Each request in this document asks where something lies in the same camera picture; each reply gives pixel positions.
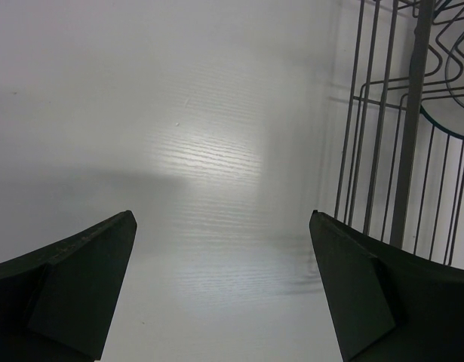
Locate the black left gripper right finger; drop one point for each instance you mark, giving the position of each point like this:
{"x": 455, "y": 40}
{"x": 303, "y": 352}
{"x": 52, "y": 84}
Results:
{"x": 387, "y": 304}

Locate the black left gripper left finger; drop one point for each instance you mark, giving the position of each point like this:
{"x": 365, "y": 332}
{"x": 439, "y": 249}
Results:
{"x": 57, "y": 302}

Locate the green rimmed white plate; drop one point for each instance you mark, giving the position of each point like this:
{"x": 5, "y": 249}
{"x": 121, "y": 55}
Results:
{"x": 449, "y": 118}

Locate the black line flower plate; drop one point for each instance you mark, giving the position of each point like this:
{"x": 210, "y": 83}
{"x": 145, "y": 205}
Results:
{"x": 453, "y": 70}

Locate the grey wire dish rack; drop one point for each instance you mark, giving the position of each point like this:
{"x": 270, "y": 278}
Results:
{"x": 400, "y": 178}

